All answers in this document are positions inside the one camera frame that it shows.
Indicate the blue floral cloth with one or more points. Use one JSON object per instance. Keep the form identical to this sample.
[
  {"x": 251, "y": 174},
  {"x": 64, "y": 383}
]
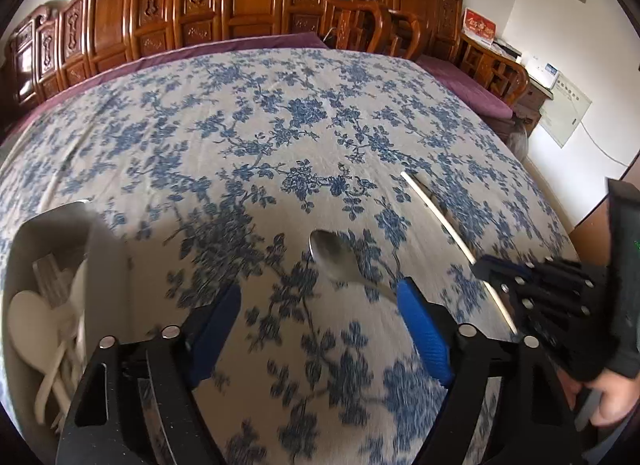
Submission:
[{"x": 300, "y": 145}]

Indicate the red printed box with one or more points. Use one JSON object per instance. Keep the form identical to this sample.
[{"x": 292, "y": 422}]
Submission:
[{"x": 479, "y": 25}]

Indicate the white appliance box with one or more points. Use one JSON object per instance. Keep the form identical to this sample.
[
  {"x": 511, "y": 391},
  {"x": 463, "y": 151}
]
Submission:
[{"x": 546, "y": 72}]

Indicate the white plastic spoon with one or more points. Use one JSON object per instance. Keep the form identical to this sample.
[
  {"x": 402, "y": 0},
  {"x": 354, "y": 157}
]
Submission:
[
  {"x": 32, "y": 330},
  {"x": 79, "y": 290}
]

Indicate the white wall poster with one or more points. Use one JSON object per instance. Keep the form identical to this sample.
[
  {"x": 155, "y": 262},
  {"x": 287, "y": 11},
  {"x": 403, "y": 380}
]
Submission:
[{"x": 566, "y": 112}]

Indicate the metal spoon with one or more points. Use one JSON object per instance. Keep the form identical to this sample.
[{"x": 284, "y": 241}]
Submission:
[{"x": 335, "y": 257}]

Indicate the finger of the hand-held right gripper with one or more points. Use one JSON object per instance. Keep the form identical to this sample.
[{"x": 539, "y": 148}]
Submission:
[
  {"x": 550, "y": 276},
  {"x": 565, "y": 330}
]

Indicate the person's right hand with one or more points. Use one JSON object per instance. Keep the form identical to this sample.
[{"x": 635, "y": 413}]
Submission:
[{"x": 614, "y": 397}]

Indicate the white plastic fork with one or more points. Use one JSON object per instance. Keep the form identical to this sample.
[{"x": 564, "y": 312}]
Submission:
[{"x": 50, "y": 275}]

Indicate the white chopstick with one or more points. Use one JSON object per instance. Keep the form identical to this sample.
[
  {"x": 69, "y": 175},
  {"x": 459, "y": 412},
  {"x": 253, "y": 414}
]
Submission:
[{"x": 435, "y": 210}]

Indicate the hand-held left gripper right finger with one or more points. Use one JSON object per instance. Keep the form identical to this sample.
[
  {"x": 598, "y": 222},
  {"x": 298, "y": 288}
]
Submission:
[{"x": 425, "y": 335}]

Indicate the wooden side chair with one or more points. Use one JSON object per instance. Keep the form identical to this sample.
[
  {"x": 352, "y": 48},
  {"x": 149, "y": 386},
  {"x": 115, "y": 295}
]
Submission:
[{"x": 495, "y": 70}]

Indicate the grey rectangular utensil container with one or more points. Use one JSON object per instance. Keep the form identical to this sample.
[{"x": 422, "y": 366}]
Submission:
[{"x": 107, "y": 265}]

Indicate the purple sheet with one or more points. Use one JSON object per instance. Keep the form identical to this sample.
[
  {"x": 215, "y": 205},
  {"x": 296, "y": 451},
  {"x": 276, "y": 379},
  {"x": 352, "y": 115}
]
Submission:
[{"x": 470, "y": 90}]

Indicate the wooden armchair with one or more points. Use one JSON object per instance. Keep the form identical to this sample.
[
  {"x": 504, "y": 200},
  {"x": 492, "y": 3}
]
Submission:
[{"x": 370, "y": 27}]

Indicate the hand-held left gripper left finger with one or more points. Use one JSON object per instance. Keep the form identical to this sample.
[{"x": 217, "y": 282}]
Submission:
[{"x": 215, "y": 330}]

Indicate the wooden nightstand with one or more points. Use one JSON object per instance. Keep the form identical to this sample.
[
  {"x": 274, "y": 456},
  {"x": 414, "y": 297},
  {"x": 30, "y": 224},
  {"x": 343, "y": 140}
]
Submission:
[{"x": 530, "y": 105}]

